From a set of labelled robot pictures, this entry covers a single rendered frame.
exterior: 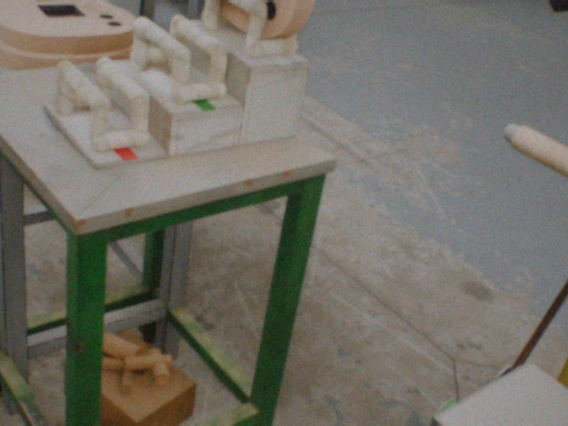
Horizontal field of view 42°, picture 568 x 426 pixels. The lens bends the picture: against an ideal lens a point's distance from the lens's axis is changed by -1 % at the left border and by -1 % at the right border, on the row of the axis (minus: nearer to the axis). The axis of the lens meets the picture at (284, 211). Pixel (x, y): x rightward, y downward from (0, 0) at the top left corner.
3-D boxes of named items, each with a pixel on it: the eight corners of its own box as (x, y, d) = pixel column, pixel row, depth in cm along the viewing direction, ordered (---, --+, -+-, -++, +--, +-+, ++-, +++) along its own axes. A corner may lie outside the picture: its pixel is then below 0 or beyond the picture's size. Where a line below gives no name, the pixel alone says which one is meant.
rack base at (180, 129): (240, 146, 153) (246, 104, 148) (168, 158, 143) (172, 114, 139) (175, 93, 170) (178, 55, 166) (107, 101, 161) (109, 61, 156)
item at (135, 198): (280, 417, 193) (338, 159, 155) (71, 517, 159) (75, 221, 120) (158, 286, 232) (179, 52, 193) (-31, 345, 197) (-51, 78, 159)
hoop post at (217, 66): (225, 98, 149) (231, 53, 144) (211, 100, 147) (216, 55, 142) (216, 92, 151) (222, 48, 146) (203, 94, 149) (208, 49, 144)
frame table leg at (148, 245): (160, 341, 236) (187, 73, 190) (145, 347, 233) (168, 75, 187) (152, 331, 239) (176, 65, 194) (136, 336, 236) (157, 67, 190)
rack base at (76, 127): (169, 157, 144) (170, 151, 143) (95, 170, 135) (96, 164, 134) (109, 100, 161) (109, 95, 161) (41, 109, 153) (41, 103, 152)
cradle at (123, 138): (151, 146, 143) (153, 131, 141) (96, 155, 136) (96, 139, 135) (143, 138, 145) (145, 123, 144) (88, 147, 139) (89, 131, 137)
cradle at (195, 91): (228, 99, 148) (230, 84, 146) (177, 105, 141) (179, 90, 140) (219, 92, 150) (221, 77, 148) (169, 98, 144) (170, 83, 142)
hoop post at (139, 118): (149, 145, 144) (152, 100, 139) (134, 148, 142) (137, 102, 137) (141, 138, 146) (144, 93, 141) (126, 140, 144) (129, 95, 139)
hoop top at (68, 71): (110, 113, 136) (111, 97, 134) (94, 115, 134) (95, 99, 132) (69, 72, 148) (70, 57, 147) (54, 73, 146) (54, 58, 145)
